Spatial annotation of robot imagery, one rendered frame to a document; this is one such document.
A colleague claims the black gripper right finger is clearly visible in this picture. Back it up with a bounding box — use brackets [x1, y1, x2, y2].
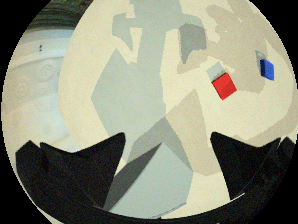
[210, 131, 281, 201]

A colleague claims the red block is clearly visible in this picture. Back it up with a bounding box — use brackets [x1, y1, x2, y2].
[212, 72, 237, 101]

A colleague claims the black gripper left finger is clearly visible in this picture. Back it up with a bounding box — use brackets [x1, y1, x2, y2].
[40, 133, 126, 208]

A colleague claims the blue block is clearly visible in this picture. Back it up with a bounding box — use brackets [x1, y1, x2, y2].
[259, 59, 274, 80]

